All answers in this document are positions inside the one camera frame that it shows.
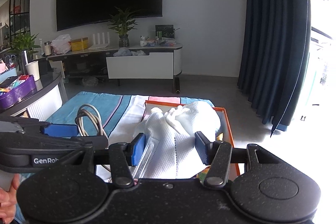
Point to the white plastic bag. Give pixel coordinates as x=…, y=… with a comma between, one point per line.
x=62, y=44

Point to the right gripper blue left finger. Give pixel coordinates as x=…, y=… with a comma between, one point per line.
x=134, y=150

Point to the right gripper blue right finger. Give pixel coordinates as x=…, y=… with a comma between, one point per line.
x=205, y=148

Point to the purple storage tray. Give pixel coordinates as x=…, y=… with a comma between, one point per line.
x=14, y=96

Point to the potted plant on side table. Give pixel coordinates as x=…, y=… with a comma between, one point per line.
x=23, y=46

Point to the colourful blue tissue pack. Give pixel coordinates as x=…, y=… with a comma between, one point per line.
x=202, y=175

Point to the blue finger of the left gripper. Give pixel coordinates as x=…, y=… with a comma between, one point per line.
x=61, y=130

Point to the white paper cup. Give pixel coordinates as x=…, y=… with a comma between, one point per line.
x=33, y=69

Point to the striped blue table cloth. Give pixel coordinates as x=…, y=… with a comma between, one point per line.
x=170, y=123

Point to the white tv console cabinet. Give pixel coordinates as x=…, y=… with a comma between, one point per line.
x=159, y=62

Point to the person's left hand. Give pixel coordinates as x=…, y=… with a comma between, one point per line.
x=9, y=201

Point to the black framed picture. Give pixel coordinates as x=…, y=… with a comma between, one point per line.
x=165, y=31

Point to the white wifi router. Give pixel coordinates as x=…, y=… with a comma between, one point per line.
x=100, y=41

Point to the white face mask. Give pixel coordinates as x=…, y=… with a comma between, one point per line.
x=181, y=139

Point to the dark blue curtain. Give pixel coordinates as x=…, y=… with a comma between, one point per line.
x=275, y=57

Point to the yellow box on console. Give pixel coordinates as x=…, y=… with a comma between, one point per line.
x=79, y=44

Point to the orange rimmed white box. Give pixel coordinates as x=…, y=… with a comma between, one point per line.
x=225, y=134

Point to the curved black side table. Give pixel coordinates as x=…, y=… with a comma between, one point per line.
x=46, y=99

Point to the potted plant on console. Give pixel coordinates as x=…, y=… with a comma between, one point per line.
x=122, y=22

